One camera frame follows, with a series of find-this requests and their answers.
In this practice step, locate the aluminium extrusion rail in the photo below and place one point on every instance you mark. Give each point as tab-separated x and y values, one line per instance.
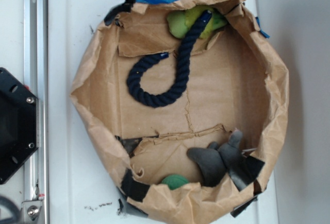
36	185

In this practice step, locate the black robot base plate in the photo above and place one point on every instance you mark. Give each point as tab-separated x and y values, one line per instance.
18	125

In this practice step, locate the green plush toy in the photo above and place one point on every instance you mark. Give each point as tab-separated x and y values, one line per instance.
181	21

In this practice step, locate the brown paper-lined cardboard bin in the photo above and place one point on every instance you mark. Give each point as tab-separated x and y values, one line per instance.
237	81

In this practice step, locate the metal corner bracket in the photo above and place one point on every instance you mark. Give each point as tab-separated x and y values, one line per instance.
32	212

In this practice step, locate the grey plush toy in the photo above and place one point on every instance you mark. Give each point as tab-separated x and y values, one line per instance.
216	161

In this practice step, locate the green textured ball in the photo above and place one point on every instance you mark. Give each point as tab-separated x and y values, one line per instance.
175	181

